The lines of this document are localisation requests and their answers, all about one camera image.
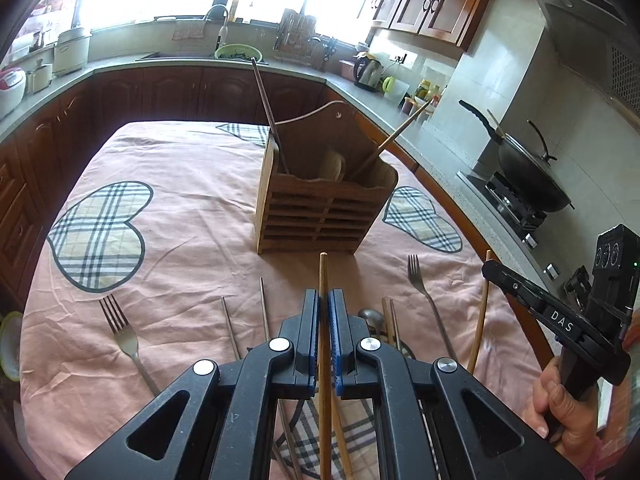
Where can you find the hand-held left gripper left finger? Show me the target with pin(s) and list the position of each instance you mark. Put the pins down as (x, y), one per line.
(311, 340)

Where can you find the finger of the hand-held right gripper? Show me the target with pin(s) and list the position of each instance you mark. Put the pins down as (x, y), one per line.
(525, 297)

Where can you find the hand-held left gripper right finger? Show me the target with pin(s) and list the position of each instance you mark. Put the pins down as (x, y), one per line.
(334, 340)

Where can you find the metal spoon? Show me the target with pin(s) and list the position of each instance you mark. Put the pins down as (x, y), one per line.
(371, 317)

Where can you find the wooden utensil holder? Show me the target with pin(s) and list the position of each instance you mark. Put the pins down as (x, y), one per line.
(310, 215)

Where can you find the person's right hand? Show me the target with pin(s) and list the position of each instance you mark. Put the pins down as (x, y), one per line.
(547, 390)

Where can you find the gas stove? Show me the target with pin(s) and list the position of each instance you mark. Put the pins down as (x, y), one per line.
(515, 212)

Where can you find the steel fork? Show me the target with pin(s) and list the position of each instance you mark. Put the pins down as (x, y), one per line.
(425, 292)
(125, 340)

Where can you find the black wok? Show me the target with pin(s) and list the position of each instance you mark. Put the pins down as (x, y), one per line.
(535, 185)

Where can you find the wok lid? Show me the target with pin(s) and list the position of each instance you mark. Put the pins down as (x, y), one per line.
(525, 147)

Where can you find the pink heart-print tablecloth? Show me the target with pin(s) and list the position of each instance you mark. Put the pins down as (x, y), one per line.
(200, 210)

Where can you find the wooden spoon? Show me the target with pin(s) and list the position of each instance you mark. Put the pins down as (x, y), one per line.
(332, 165)

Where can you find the row of seasoning jars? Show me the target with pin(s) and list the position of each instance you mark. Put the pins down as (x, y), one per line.
(425, 92)

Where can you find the green cup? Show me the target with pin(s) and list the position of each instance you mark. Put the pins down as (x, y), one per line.
(389, 85)

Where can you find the steel range hood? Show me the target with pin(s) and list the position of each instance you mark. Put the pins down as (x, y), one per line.
(575, 25)

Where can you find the electric kettle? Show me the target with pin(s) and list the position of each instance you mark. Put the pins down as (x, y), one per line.
(369, 74)

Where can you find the pink box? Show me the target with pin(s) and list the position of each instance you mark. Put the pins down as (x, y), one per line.
(347, 69)

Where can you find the wooden base cabinets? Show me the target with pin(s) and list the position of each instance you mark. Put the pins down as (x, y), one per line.
(150, 95)

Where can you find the green colander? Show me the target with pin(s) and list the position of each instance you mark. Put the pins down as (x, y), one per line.
(239, 52)

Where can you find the green plate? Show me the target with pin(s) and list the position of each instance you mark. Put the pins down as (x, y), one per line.
(9, 345)

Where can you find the metal utensil rack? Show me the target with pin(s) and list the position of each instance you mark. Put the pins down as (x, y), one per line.
(297, 30)

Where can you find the sink faucet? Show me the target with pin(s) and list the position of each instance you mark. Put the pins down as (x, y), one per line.
(222, 25)

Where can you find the tall bottle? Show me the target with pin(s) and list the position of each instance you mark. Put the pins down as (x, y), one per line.
(235, 10)

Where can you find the tall white cooker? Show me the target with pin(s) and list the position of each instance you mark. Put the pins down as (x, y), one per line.
(72, 52)

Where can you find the small white pot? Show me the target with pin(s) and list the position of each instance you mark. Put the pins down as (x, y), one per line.
(40, 77)

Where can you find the red and white rice cooker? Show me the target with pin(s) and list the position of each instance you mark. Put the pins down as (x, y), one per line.
(11, 92)

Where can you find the wall socket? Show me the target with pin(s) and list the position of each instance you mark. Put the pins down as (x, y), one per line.
(399, 58)

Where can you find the wooden wall cabinets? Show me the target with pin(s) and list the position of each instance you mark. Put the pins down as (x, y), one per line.
(440, 5)

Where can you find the wall poster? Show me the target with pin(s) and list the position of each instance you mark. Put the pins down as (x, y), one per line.
(47, 7)

